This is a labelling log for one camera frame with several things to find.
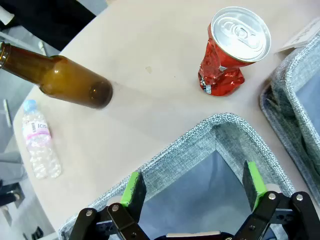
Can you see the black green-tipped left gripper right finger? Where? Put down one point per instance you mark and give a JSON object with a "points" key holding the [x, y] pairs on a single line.
{"points": [[255, 185]]}

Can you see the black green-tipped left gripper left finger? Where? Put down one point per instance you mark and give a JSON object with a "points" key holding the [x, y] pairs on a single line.
{"points": [[132, 192]]}

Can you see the crushed shiny red can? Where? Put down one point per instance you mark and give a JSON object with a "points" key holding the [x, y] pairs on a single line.
{"points": [[240, 32]]}

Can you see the grey fabric basket labelled Plastic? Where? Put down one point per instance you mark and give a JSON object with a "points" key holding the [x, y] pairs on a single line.
{"points": [[175, 145]]}

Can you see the grey fabric basket labelled Can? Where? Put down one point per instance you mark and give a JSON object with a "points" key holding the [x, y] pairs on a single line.
{"points": [[285, 82]]}

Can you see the small clear plastic water bottle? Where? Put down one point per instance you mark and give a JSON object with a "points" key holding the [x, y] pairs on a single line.
{"points": [[37, 140]]}

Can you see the brown glass bottle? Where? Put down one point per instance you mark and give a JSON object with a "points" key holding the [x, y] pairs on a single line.
{"points": [[62, 77]]}

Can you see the white printed paper card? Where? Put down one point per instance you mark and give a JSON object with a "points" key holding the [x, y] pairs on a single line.
{"points": [[302, 35]]}

